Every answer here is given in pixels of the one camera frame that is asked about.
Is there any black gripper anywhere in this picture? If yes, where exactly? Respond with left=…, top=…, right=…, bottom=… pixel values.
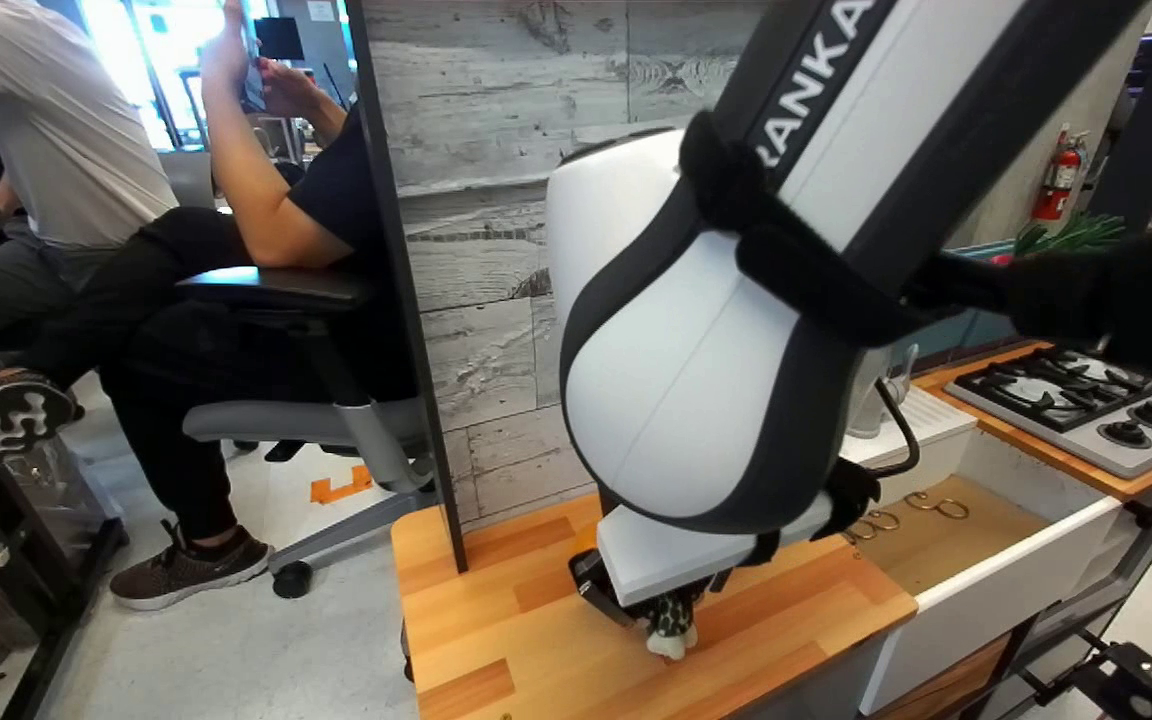
left=619, top=562, right=758, bottom=626

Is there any grey toy gas stove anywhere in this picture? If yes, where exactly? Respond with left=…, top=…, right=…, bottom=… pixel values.
left=943, top=345, right=1152, bottom=479

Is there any green toy vegetable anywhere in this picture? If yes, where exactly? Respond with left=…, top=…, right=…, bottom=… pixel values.
left=1011, top=210, right=1129, bottom=259

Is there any brown cardboard sheet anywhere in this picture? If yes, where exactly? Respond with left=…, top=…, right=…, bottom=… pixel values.
left=842, top=471, right=1052, bottom=596

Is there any white sink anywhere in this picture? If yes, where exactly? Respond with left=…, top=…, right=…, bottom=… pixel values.
left=842, top=383, right=1149, bottom=714

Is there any black seat office chair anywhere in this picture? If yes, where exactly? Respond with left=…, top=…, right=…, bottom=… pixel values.
left=177, top=259, right=447, bottom=601

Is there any grey wood backdrop panel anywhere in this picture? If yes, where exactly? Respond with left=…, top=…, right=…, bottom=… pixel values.
left=362, top=0, right=769, bottom=531

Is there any red fire extinguisher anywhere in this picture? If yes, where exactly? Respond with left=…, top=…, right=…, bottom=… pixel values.
left=1028, top=122, right=1087, bottom=227

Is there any person in black shirt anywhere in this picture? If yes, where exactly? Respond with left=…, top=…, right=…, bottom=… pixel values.
left=29, top=0, right=420, bottom=614

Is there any black floor equipment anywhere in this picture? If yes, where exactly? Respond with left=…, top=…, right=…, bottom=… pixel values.
left=0, top=435, right=131, bottom=720

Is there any person in white shirt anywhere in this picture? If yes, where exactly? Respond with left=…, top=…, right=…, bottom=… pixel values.
left=0, top=0, right=187, bottom=520

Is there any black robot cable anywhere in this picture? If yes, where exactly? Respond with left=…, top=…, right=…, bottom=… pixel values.
left=874, top=374, right=929, bottom=479

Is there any black metal stand frame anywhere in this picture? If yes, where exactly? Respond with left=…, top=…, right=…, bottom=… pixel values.
left=972, top=455, right=1152, bottom=720

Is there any slanted black frame post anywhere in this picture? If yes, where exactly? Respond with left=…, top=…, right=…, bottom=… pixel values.
left=342, top=0, right=471, bottom=574

